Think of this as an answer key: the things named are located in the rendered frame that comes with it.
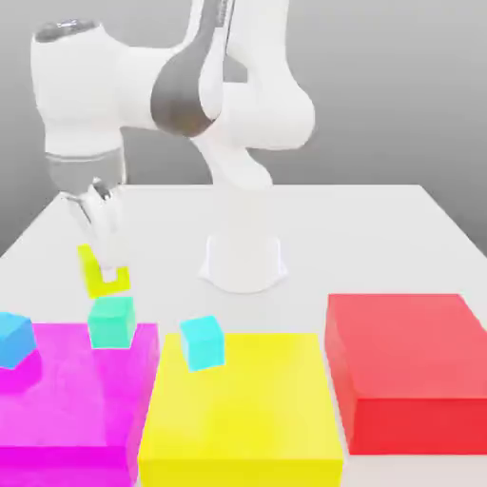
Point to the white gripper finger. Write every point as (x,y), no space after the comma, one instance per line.
(109,274)

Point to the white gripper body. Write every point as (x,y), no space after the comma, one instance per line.
(104,232)

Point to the small yellow cube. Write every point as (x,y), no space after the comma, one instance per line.
(88,274)

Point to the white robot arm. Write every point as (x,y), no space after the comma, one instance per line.
(95,87)

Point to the small teal cube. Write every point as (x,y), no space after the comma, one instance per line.
(111,323)

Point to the small blue cube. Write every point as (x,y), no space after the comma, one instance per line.
(15,340)

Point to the small cyan cube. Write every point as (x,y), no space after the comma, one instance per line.
(203,344)

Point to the large magenta box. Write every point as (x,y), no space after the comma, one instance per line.
(72,395)

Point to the large yellow box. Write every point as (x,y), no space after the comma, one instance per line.
(243,411)

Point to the large red box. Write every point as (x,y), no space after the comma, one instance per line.
(411,350)

